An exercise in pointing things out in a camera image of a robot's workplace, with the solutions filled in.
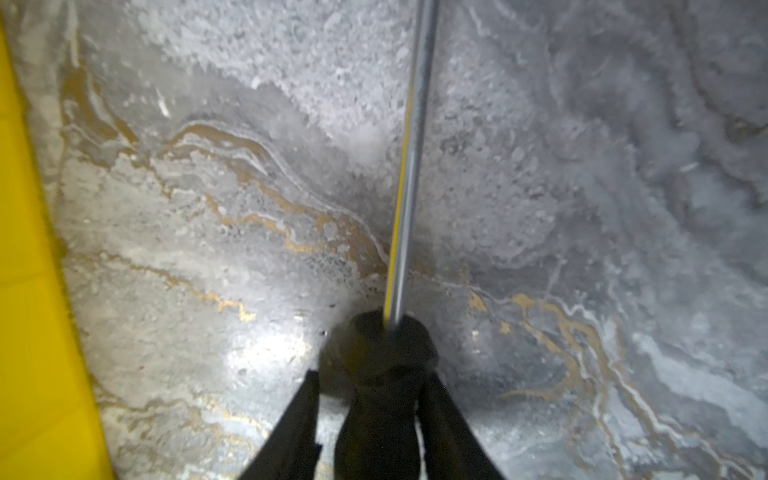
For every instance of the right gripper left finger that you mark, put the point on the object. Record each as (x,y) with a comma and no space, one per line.
(291,450)

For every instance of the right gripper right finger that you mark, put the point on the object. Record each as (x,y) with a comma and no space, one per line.
(451,450)

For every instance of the green black handled screwdriver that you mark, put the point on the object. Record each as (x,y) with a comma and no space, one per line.
(386,355)

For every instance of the yellow plastic bin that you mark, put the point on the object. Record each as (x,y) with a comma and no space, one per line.
(50,427)

